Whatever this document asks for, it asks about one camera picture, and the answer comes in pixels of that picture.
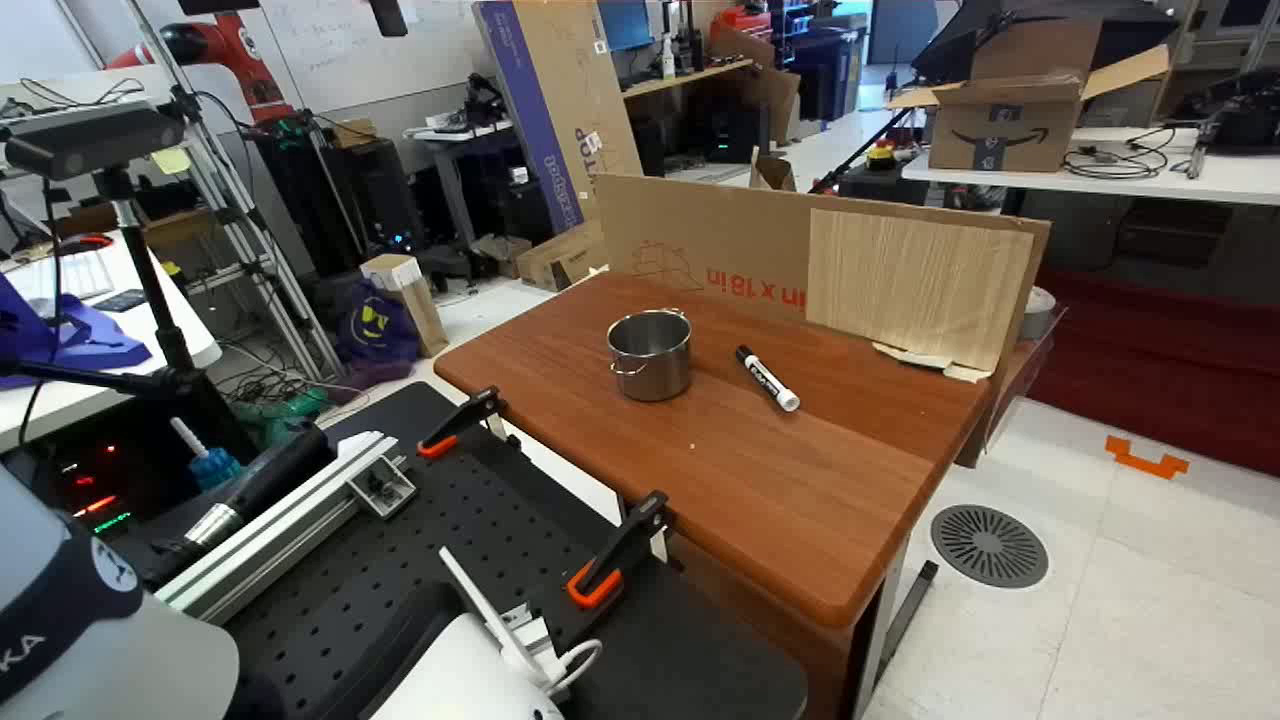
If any black white dry-erase marker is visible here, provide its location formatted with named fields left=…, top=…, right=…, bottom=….
left=733, top=344, right=806, bottom=422

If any silver metal pot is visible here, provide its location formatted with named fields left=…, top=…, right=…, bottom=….
left=604, top=305, right=699, bottom=407

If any brown cardboard backdrop sheet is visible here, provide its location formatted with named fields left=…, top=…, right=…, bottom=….
left=587, top=173, right=1057, bottom=351

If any flat cardboard box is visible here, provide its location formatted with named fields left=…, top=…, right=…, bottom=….
left=513, top=215, right=613, bottom=297

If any black orange bar clamp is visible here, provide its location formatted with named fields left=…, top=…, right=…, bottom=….
left=565, top=489, right=675, bottom=617
left=414, top=385, right=515, bottom=466

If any small tan cardboard box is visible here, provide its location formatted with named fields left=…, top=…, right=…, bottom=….
left=360, top=254, right=451, bottom=362

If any purple bag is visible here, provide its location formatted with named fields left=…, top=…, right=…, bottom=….
left=317, top=274, right=430, bottom=372

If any tall cardboard box purple edge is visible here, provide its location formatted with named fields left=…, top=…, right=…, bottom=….
left=472, top=0, right=647, bottom=242

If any light wood grain panel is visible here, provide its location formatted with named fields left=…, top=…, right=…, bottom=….
left=806, top=204, right=1041, bottom=382

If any beige masking tape strip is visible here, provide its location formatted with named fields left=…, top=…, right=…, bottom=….
left=869, top=337, right=1002, bottom=389

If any black perforated breadboard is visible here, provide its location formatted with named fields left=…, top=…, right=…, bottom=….
left=217, top=382, right=812, bottom=720

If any black metal bar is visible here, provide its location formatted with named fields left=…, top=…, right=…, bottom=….
left=871, top=557, right=946, bottom=673

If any round grey floor drain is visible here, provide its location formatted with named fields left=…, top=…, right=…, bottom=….
left=929, top=499, right=1054, bottom=594

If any open Amazon cardboard box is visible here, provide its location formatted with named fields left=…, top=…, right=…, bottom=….
left=890, top=16, right=1177, bottom=175

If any red machine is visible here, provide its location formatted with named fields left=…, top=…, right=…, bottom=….
left=110, top=7, right=299, bottom=132

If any red carpet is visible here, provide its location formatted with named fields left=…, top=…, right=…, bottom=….
left=1029, top=263, right=1280, bottom=479

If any black control box with LEDs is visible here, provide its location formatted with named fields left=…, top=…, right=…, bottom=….
left=6, top=396, right=247, bottom=594

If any blue cloth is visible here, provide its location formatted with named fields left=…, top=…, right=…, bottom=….
left=0, top=274, right=156, bottom=393

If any white work table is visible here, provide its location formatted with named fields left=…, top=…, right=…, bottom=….
left=899, top=126, right=1280, bottom=211

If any white device with metal bracket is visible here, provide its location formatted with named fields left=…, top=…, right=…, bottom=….
left=370, top=546, right=609, bottom=720

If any silver aluminium extrusion rail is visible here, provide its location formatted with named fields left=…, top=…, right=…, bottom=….
left=153, top=428, right=422, bottom=629

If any black cylindrical handle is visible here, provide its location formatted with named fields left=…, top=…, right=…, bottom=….
left=180, top=424, right=339, bottom=553

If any silver metal rack frame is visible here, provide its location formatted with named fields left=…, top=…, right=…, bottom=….
left=126, top=0, right=346, bottom=385

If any blue handled tool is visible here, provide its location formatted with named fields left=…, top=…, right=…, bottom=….
left=170, top=413, right=247, bottom=495

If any black camera tripod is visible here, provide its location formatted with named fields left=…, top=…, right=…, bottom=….
left=53, top=166, right=261, bottom=466

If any orange floor marker bracket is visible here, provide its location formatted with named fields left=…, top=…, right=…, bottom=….
left=1106, top=432, right=1191, bottom=485

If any grey cable bundle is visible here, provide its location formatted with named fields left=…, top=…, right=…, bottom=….
left=1065, top=126, right=1212, bottom=185

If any black stereo camera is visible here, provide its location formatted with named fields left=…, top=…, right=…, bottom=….
left=0, top=100, right=194, bottom=185

